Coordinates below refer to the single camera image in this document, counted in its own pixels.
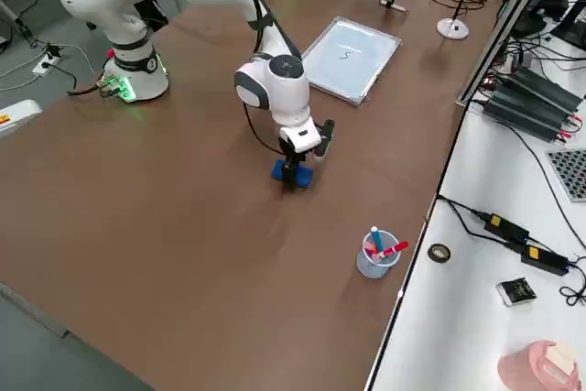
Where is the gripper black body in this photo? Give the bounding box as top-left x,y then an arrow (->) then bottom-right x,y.
277,136 -> 317,168

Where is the blue whiteboard eraser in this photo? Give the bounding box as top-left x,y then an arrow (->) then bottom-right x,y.
269,159 -> 315,190

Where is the silver framed whiteboard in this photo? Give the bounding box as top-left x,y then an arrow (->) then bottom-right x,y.
299,15 -> 404,107

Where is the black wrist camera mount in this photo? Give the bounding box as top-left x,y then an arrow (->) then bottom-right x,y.
313,119 -> 336,159

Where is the red marker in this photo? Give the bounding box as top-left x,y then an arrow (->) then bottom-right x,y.
374,240 -> 410,265

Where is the black adapter with yellow label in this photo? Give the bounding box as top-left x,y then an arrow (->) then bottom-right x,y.
521,244 -> 569,277
483,212 -> 531,244

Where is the coiled black cable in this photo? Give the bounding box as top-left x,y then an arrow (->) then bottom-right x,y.
559,255 -> 586,308

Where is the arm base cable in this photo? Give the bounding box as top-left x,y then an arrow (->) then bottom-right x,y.
67,74 -> 114,98

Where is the aluminium frame post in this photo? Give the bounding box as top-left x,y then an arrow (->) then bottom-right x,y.
454,0 -> 569,113

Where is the long black table cable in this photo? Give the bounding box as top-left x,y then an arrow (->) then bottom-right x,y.
473,100 -> 586,250

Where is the black foil packet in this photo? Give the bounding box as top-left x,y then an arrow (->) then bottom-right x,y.
496,277 -> 537,308

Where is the black adapter cable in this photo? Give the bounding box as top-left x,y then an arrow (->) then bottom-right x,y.
437,196 -> 494,239

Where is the white box with orange label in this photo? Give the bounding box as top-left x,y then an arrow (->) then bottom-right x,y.
0,98 -> 43,138

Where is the black desktop device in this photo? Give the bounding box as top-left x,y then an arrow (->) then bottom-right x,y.
510,0 -> 571,39

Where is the clear plastic pen cup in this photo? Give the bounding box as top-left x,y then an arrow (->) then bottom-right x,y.
355,230 -> 400,279

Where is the pink round container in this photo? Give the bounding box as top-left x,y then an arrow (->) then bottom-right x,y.
497,340 -> 581,391

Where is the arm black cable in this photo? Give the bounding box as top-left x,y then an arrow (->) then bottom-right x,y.
130,0 -> 303,157

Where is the black finned power supply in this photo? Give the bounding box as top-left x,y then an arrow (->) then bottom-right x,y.
496,66 -> 586,113
483,88 -> 581,143

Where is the black tape roll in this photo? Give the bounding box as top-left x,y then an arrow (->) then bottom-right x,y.
428,243 -> 452,265

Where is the white floor power strip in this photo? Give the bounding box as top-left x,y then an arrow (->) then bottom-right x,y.
31,54 -> 63,76

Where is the black white checker board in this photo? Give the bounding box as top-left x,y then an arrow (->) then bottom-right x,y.
544,148 -> 586,203

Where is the blue marker with white cap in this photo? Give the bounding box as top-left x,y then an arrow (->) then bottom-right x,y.
368,224 -> 386,258

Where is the small black junction box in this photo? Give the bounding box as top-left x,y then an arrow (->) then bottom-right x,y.
134,0 -> 169,33

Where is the black monitor stand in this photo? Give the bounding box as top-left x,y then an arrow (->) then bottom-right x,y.
550,0 -> 586,51

